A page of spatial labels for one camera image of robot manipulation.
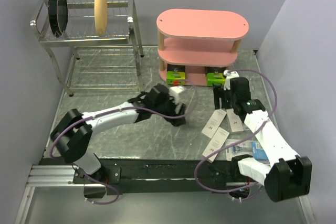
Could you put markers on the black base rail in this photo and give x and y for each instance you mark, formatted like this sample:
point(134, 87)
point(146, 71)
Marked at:
point(168, 176)

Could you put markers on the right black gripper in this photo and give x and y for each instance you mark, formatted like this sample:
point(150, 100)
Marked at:
point(219, 92)

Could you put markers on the metal dish rack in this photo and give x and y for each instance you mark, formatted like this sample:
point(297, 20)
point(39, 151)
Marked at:
point(82, 60)

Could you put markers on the blue razor blister pack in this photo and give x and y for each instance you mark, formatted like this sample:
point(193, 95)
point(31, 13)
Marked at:
point(252, 148)

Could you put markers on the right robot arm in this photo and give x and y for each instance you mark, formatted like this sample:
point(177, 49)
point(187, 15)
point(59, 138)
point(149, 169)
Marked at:
point(288, 175)

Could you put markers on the beige wooden plate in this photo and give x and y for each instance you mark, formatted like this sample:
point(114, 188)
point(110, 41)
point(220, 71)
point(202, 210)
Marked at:
point(101, 16)

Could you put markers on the pink three-tier shelf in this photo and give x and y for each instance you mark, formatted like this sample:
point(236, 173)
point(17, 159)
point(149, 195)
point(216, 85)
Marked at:
point(193, 40)

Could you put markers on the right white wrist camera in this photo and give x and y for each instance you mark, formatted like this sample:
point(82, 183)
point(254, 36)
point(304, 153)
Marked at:
point(229, 74)

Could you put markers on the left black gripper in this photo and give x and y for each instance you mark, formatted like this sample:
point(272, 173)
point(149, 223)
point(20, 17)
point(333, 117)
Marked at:
point(176, 121)

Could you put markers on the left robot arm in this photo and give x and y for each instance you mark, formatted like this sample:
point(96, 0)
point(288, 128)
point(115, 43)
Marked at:
point(73, 133)

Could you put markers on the black plate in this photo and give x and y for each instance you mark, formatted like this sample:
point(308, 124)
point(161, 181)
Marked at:
point(58, 16)

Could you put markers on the white slim box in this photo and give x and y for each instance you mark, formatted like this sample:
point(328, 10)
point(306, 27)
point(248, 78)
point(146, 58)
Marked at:
point(216, 142)
point(234, 121)
point(213, 123)

